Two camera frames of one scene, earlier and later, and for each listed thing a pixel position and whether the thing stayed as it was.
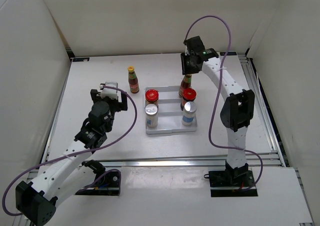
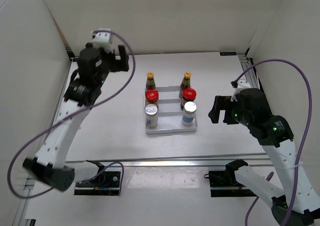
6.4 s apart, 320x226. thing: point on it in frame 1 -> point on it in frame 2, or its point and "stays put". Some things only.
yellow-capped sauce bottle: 185,83 stays put
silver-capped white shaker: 189,109 stays put
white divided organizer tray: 169,111 stays put
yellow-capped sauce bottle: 133,80 -> 150,83
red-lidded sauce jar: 151,97 stays put
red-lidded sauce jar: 189,94 stays put
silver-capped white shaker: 151,111 stays put
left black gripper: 96,96 -> 119,65
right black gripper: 184,56 -> 220,103
